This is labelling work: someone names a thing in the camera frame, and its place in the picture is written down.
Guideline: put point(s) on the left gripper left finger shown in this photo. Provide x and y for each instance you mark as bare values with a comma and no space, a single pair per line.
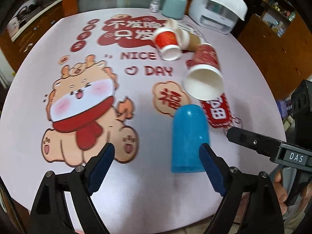
49,213

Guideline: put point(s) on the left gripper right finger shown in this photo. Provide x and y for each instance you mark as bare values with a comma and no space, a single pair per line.
262,212

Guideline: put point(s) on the blue plastic cup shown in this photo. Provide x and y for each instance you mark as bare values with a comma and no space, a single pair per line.
189,131

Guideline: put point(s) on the tall red patterned paper cup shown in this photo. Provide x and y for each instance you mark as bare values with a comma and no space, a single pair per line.
204,79

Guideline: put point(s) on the brown sleeve paper cup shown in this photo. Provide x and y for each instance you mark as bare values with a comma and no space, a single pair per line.
188,41

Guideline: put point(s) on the small red paper cup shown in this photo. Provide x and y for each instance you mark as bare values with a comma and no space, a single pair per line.
165,41

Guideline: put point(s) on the grey checkered paper cup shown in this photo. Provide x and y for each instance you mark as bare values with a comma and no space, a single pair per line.
174,24

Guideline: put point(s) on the person's right hand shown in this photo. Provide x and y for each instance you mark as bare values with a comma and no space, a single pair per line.
280,192

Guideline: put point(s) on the printed festive tablecloth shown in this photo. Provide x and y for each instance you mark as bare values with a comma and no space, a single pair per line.
94,78

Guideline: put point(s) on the white storage box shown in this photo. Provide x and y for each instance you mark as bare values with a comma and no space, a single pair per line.
212,15

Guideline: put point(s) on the light blue canister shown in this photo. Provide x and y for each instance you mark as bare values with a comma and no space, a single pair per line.
174,9

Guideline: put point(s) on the small white pill bottle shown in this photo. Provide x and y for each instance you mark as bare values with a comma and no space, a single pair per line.
154,6

